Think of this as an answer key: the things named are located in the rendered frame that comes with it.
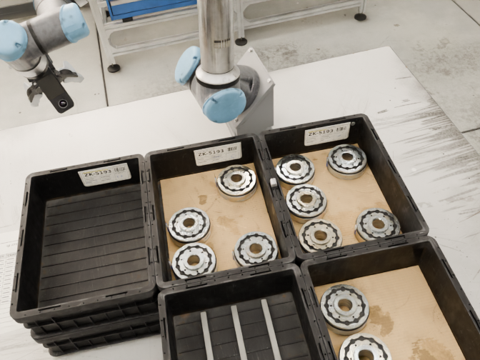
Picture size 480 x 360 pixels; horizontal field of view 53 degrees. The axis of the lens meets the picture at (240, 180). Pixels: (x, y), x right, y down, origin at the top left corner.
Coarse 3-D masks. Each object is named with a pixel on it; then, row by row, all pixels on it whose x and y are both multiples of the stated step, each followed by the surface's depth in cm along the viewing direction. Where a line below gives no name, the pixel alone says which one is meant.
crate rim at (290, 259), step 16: (192, 144) 125; (208, 144) 125; (256, 144) 124; (144, 160) 123; (272, 192) 115; (288, 240) 105; (160, 256) 104; (288, 256) 102; (160, 272) 101; (224, 272) 101; (240, 272) 100; (160, 288) 99
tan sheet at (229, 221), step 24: (168, 192) 128; (192, 192) 128; (216, 192) 127; (168, 216) 123; (216, 216) 122; (240, 216) 122; (264, 216) 121; (168, 240) 118; (216, 240) 118; (192, 264) 114
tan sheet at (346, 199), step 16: (352, 144) 135; (272, 160) 133; (320, 160) 132; (320, 176) 129; (368, 176) 128; (336, 192) 125; (352, 192) 125; (368, 192) 124; (336, 208) 122; (352, 208) 121; (368, 208) 121; (384, 208) 121; (336, 224) 119; (352, 224) 118; (320, 240) 116; (352, 240) 115
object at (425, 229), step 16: (288, 128) 127; (304, 128) 127; (368, 128) 126; (272, 176) 117; (400, 176) 114; (416, 208) 108; (288, 224) 107; (384, 240) 103; (400, 240) 103; (304, 256) 102; (320, 256) 102
